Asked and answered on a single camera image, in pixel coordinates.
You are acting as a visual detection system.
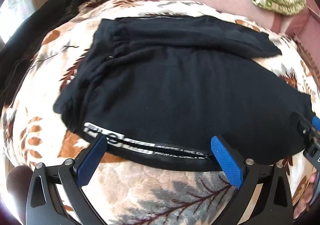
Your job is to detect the black pants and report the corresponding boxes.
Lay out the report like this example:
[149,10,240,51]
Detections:
[54,15,317,173]

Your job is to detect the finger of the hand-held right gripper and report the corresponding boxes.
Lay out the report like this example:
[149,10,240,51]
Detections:
[291,112,320,141]

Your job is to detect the person's right hand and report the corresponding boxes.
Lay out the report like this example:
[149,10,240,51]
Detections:
[294,173,318,219]

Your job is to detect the leaf print blanket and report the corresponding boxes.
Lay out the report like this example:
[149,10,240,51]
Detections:
[0,0,320,225]

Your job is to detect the dark cloth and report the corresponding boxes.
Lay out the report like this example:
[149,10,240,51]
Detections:
[0,0,98,106]

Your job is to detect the window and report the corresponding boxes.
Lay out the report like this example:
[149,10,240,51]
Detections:
[0,0,35,41]

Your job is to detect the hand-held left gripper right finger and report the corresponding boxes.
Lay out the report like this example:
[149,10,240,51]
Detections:
[211,135,298,225]

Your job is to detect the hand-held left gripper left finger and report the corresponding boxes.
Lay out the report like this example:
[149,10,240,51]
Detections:
[25,135,108,225]

